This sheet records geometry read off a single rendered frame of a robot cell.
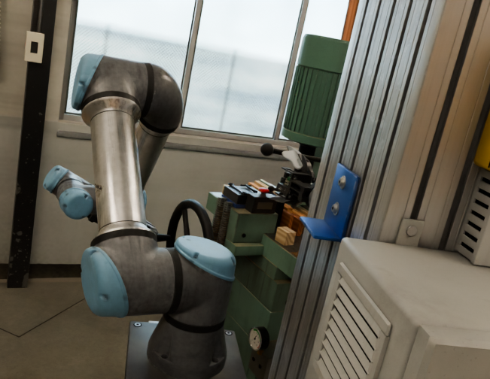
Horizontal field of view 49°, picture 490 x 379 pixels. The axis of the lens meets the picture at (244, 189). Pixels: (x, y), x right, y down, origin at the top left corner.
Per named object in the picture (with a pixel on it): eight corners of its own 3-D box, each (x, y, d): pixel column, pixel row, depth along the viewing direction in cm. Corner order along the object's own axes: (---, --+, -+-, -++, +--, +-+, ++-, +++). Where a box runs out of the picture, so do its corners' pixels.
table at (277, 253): (180, 207, 183) (183, 190, 181) (256, 208, 198) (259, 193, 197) (273, 292, 133) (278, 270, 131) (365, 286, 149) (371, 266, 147)
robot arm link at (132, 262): (187, 302, 89) (150, 50, 113) (96, 307, 82) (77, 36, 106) (163, 322, 99) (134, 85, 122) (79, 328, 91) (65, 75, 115)
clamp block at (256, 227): (210, 224, 163) (216, 195, 161) (248, 224, 170) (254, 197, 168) (232, 244, 151) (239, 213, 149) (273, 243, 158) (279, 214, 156)
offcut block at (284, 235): (274, 239, 152) (277, 226, 151) (283, 238, 154) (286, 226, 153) (284, 246, 149) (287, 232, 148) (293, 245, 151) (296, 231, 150)
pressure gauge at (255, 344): (245, 348, 149) (251, 322, 147) (257, 347, 151) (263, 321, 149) (256, 362, 144) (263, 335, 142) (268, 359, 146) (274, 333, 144)
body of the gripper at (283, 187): (280, 165, 138) (307, 180, 128) (306, 168, 142) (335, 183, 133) (272, 192, 140) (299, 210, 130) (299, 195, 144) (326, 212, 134)
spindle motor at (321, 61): (269, 132, 168) (292, 30, 160) (315, 137, 177) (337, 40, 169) (302, 147, 154) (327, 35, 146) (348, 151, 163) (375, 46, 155)
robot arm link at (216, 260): (237, 324, 99) (252, 257, 95) (168, 329, 93) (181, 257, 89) (211, 292, 109) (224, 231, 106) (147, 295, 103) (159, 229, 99)
